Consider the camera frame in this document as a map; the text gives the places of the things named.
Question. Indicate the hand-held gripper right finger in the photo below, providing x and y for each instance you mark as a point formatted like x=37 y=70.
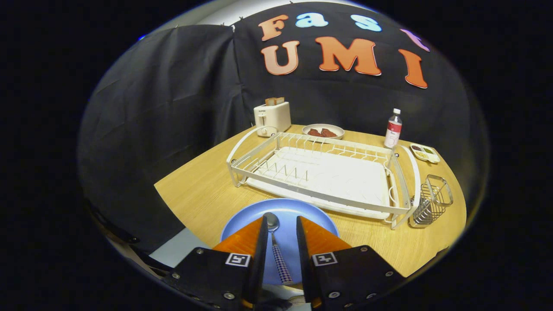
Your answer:
x=304 y=263

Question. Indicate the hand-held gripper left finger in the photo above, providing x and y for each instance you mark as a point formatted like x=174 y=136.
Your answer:
x=259 y=259

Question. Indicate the blue plate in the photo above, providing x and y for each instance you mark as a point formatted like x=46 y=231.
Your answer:
x=246 y=216

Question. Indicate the small white plate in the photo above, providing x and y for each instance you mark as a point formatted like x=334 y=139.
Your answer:
x=337 y=128

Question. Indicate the white divided dish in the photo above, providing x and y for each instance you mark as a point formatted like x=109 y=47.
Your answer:
x=434 y=157

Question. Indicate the red meat piece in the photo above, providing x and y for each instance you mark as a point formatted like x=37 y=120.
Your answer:
x=328 y=133
x=314 y=132

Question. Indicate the white toaster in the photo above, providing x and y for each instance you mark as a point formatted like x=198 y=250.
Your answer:
x=274 y=117

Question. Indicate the clear plastic water bottle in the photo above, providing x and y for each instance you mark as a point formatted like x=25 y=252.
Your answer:
x=393 y=131

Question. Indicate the pile of yellow beans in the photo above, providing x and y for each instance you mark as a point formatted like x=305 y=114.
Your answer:
x=421 y=155

